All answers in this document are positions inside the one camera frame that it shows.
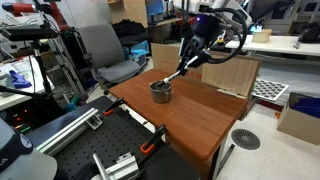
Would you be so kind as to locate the small steel pot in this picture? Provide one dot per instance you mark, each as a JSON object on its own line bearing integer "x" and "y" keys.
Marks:
{"x": 161, "y": 95}

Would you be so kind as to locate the short aluminium profile rail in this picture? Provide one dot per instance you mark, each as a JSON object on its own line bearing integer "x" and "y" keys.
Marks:
{"x": 103, "y": 168}

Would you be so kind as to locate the brown box with red print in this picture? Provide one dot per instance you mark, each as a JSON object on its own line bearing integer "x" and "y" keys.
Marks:
{"x": 166, "y": 56}

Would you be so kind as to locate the black perforated breadboard plate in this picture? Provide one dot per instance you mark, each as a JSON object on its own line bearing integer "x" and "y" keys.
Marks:
{"x": 110, "y": 140}

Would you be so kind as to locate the white side table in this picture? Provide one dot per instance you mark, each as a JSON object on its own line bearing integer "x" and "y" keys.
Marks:
{"x": 10, "y": 100}

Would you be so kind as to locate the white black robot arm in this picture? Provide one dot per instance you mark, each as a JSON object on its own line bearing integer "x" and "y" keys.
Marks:
{"x": 208, "y": 25}

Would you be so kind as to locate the cardboard box with blue contents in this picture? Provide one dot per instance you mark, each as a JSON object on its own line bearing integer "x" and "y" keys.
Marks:
{"x": 300, "y": 123}

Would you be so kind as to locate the black bag on desk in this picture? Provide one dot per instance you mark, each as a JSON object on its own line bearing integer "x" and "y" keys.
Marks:
{"x": 128, "y": 27}

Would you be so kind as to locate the black camera on tripod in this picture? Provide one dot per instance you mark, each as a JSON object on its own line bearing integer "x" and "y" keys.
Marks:
{"x": 30, "y": 33}

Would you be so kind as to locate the long aluminium profile rail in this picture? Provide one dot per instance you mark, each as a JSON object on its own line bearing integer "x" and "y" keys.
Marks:
{"x": 66, "y": 131}

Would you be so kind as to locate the red robot arm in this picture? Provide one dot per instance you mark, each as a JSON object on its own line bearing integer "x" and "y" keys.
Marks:
{"x": 30, "y": 7}

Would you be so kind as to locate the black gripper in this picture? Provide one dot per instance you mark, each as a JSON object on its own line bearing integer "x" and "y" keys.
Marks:
{"x": 195, "y": 45}

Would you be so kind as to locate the orange black bar clamp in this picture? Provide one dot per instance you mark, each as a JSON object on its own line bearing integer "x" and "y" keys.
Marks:
{"x": 151, "y": 141}
{"x": 111, "y": 107}

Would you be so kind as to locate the black tripod stand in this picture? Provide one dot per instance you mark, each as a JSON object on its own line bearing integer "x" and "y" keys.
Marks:
{"x": 41, "y": 73}

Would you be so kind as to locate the blue cloth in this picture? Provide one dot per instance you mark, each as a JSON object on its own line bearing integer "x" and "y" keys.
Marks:
{"x": 19, "y": 81}

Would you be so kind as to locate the long white table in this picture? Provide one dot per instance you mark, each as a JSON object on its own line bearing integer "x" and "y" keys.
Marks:
{"x": 283, "y": 45}

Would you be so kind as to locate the black equipment on table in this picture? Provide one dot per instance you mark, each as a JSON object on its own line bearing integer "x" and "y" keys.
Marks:
{"x": 311, "y": 33}

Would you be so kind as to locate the checkered calibration board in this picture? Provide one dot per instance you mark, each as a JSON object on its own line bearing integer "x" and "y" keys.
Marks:
{"x": 270, "y": 89}

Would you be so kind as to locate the corrugated cardboard panel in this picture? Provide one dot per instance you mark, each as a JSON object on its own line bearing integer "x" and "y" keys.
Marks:
{"x": 230, "y": 73}

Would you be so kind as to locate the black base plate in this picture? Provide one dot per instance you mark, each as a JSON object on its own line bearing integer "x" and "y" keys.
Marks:
{"x": 173, "y": 166}

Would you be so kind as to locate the small wooden box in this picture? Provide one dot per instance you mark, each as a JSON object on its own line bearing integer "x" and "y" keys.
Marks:
{"x": 262, "y": 35}

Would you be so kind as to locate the black grey cap shaped cover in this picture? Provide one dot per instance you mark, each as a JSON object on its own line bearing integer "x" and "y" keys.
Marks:
{"x": 16, "y": 150}

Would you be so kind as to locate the black device with red lights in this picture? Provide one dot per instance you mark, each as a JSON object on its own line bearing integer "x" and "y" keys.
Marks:
{"x": 20, "y": 120}

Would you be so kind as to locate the blue plastic bin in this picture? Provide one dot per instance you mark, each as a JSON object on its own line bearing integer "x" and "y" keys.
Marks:
{"x": 140, "y": 50}

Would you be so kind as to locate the green bottle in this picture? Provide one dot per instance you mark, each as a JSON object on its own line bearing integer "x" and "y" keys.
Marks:
{"x": 71, "y": 103}

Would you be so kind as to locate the black white marker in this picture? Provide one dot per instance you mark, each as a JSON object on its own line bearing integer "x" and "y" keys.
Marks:
{"x": 173, "y": 76}

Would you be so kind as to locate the grey office chair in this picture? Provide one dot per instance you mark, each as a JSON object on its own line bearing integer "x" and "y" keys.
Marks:
{"x": 106, "y": 53}

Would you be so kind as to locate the round floor drain grate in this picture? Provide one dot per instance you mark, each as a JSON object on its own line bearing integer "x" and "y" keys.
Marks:
{"x": 245, "y": 139}

